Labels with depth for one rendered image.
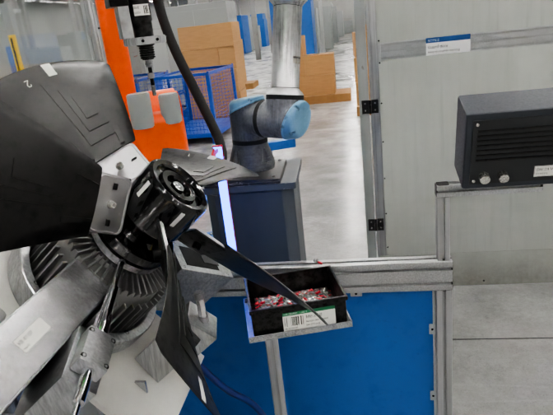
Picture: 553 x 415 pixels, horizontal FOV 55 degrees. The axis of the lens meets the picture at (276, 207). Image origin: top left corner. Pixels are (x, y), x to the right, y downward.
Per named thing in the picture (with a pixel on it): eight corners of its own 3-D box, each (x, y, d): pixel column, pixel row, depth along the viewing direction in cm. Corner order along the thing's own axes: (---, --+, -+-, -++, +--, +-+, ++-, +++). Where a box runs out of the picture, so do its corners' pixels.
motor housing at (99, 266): (102, 369, 86) (151, 323, 82) (-10, 275, 83) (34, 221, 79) (152, 299, 108) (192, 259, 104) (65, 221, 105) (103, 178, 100)
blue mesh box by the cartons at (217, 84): (160, 148, 753) (147, 77, 722) (190, 130, 869) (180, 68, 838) (219, 143, 735) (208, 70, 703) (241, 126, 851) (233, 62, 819)
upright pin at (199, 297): (197, 324, 101) (191, 294, 99) (199, 319, 103) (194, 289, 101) (207, 324, 101) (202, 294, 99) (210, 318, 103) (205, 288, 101)
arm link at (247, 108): (245, 132, 180) (242, 92, 176) (278, 134, 173) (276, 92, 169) (223, 140, 171) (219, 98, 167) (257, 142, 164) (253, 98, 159)
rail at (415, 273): (116, 300, 148) (109, 274, 145) (122, 293, 151) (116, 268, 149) (453, 290, 133) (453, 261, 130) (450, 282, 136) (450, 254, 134)
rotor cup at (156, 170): (149, 282, 85) (201, 230, 80) (79, 221, 83) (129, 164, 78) (177, 246, 98) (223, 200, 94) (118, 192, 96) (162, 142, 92)
